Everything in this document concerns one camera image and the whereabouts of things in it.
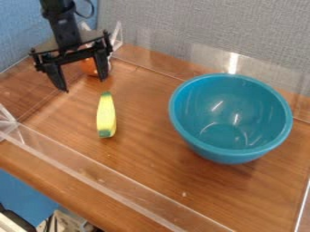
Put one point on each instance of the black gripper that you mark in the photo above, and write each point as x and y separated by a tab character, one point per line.
50	56

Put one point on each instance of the yellow toy banana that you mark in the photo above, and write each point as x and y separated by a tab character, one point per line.
106	116

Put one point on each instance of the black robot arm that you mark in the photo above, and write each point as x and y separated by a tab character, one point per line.
59	12

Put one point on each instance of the blue plastic bowl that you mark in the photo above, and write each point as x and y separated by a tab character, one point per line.
230	116

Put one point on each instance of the clear acrylic barrier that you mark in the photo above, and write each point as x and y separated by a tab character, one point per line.
139	181

